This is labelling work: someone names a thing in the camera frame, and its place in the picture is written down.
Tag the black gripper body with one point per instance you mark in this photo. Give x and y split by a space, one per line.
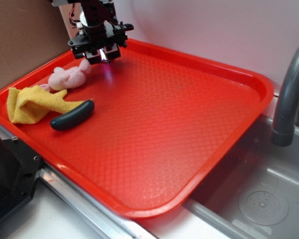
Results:
100 44

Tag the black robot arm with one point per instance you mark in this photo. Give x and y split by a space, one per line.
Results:
91 13

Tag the pink plush pig toy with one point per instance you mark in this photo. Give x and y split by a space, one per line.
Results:
71 78

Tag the dark green cucumber toy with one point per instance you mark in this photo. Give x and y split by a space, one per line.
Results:
74 117

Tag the brown cardboard panel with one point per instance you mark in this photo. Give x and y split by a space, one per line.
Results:
32 32

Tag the red plastic tray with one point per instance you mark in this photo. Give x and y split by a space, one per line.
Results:
162 121

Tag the yellow cloth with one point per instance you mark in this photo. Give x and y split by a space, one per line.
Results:
31 104

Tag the grey faucet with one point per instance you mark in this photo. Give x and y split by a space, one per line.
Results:
286 116

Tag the grey sink basin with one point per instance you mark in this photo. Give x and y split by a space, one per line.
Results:
253 192

